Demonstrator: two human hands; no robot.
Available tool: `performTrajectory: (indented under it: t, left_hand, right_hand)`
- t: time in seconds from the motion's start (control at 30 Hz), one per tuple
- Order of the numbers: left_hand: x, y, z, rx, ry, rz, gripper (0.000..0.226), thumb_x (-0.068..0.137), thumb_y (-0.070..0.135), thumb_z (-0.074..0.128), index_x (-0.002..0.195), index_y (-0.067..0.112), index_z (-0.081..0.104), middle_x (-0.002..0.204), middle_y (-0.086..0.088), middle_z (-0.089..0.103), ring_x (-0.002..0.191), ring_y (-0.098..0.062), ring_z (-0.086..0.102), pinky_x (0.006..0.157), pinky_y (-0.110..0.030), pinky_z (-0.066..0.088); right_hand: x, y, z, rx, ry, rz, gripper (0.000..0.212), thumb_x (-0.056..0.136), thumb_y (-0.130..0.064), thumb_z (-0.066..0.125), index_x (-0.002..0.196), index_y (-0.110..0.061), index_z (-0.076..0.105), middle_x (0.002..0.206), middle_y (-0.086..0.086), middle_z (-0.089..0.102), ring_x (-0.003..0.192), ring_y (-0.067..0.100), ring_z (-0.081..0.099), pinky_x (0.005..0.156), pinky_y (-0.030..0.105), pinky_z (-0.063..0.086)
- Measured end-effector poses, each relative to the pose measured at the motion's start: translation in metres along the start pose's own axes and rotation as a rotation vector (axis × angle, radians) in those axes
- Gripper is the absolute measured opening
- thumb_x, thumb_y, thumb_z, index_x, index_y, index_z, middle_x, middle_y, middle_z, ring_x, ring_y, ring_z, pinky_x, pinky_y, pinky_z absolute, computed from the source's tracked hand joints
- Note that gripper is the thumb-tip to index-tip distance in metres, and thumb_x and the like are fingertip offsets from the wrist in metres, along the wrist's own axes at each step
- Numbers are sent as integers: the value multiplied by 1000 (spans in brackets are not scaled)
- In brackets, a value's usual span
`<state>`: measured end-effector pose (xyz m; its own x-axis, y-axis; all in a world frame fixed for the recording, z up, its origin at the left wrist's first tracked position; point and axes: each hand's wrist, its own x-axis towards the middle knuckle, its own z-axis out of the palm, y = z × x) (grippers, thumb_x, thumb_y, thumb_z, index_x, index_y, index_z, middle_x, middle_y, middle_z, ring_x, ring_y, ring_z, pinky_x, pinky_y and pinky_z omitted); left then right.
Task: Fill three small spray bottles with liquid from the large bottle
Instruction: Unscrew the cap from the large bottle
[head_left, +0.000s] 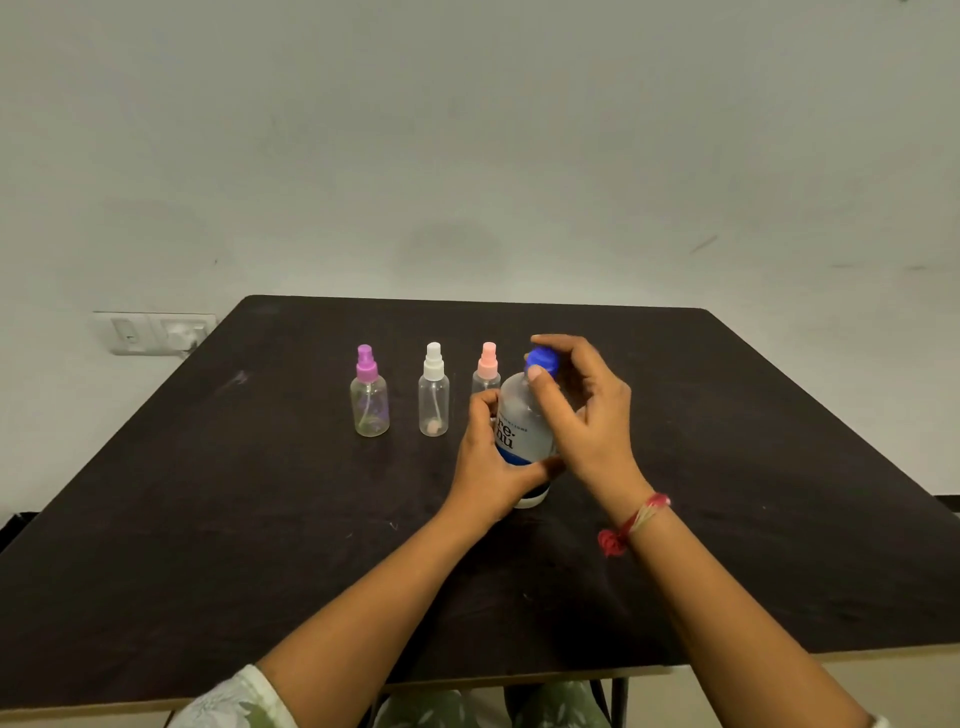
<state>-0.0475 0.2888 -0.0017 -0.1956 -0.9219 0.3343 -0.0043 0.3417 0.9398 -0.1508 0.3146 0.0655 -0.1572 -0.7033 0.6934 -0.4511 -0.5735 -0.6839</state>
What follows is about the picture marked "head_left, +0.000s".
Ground person's left hand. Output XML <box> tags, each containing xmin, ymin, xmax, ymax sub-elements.
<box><xmin>438</xmin><ymin>388</ymin><xmax>568</xmax><ymax>530</ymax></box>

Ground person's right hand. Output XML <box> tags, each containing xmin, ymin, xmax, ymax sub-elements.
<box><xmin>527</xmin><ymin>333</ymin><xmax>658</xmax><ymax>526</ymax></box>

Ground large clear bottle blue label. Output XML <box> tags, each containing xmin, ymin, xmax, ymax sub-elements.
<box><xmin>491</xmin><ymin>368</ymin><xmax>560</xmax><ymax>511</ymax></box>

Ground small round bottle purple print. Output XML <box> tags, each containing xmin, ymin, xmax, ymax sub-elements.
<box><xmin>349</xmin><ymin>374</ymin><xmax>391</xmax><ymax>439</ymax></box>

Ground person's left forearm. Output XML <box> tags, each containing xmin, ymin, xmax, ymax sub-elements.
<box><xmin>254</xmin><ymin>502</ymin><xmax>481</xmax><ymax>728</ymax></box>

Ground person's right forearm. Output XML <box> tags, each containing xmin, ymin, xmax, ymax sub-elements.
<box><xmin>626</xmin><ymin>502</ymin><xmax>875</xmax><ymax>728</ymax></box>

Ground red thread wristband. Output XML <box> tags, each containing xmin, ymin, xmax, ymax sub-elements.
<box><xmin>597</xmin><ymin>492</ymin><xmax>673</xmax><ymax>559</ymax></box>

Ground green floral trousers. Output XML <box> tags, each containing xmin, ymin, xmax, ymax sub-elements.
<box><xmin>374</xmin><ymin>678</ymin><xmax>613</xmax><ymax>728</ymax></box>

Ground white plug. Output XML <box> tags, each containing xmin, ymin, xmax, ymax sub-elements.
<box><xmin>161</xmin><ymin>320</ymin><xmax>208</xmax><ymax>354</ymax></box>

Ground green floral left sleeve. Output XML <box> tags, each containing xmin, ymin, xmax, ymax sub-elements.
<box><xmin>166</xmin><ymin>663</ymin><xmax>301</xmax><ymax>728</ymax></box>

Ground black skirting board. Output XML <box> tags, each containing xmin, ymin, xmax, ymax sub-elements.
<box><xmin>0</xmin><ymin>494</ymin><xmax>960</xmax><ymax>556</ymax></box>

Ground white wall socket panel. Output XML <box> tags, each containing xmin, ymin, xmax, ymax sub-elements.
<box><xmin>93</xmin><ymin>311</ymin><xmax>219</xmax><ymax>358</ymax></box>

